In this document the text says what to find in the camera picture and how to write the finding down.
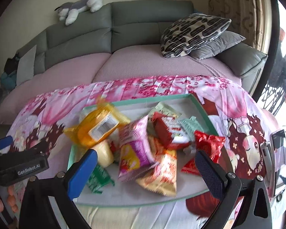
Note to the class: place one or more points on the clear green noodle snack packet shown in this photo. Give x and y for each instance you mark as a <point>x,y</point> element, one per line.
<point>190,125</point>

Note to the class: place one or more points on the pink knitted sofa cover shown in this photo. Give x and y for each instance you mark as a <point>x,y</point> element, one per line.
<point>133,61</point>

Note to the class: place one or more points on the orange cake packet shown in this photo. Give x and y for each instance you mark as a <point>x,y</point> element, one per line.
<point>97,126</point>

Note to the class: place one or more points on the patterned beige curtain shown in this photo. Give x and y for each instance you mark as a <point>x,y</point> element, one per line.
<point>250,18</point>

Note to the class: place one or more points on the grey cushion right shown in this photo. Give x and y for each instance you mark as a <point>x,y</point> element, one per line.
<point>224,41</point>

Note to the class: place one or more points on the person's left hand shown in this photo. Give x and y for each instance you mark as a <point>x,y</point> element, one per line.
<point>8,204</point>

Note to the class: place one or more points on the pale green small packet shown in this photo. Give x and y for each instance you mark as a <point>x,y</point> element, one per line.
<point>164,111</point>

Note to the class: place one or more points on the grey leather sofa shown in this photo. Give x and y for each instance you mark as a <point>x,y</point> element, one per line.
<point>119,25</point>

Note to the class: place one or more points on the teal cloth bundle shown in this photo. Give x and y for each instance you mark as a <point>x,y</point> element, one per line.
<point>8,81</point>

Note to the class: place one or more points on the yellow jelly cup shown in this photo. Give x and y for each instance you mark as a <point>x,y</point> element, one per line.
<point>104,155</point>

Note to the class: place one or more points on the orange yellow snack bag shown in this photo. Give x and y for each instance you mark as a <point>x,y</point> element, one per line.
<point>162,179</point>

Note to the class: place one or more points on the smartphone on stand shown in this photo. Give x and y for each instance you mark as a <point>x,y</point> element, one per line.
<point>274,155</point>

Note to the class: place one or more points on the pink purple snack bag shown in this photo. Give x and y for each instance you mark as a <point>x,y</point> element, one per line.
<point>136,157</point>

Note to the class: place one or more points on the black bag on sofa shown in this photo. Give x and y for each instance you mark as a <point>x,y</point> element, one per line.
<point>11,64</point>

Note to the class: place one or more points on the black white patterned cushion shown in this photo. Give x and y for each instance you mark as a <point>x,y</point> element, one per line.
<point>191,33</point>

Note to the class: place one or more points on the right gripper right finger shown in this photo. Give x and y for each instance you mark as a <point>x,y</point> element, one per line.
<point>255,211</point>

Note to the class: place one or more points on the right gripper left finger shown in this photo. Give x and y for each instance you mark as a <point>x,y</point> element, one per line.
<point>36,210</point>

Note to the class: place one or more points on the light grey cushion left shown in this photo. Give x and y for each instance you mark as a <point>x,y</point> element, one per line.
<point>25,69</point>

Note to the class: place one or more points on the green white cardboard tray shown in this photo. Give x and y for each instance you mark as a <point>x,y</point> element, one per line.
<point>131,194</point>

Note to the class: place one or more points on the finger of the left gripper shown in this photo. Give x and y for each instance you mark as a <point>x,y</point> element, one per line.
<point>5,142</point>

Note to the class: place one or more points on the red white biscuit packet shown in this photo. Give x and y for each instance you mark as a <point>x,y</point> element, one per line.
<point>171,135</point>

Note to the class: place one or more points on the red kiss snack bag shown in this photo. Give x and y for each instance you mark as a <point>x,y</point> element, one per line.
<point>210,144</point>

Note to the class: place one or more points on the grey white plush dog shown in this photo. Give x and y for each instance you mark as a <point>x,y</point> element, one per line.
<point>69,11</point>

